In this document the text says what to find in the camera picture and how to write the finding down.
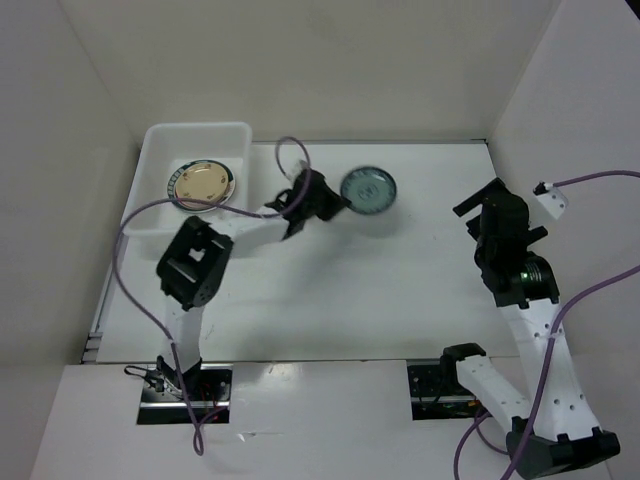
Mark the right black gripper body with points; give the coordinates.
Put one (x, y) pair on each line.
(481, 249)

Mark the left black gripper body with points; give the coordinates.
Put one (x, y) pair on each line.
(327, 206)

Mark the teal patterned small plate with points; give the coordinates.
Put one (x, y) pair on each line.
(370, 190)

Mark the beige plate with red marks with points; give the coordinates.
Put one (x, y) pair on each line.
(203, 181)

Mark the white plate red green rim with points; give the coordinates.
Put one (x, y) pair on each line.
(174, 176)

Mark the beige plate with black patch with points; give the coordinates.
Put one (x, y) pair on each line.
(189, 206)

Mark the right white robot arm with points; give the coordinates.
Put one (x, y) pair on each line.
(552, 429)

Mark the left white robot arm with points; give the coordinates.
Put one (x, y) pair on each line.
(191, 269)

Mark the white plastic bin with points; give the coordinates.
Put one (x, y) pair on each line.
(166, 147)

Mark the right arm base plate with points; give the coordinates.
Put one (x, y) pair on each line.
(432, 397)

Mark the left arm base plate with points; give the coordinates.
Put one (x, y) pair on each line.
(161, 404)

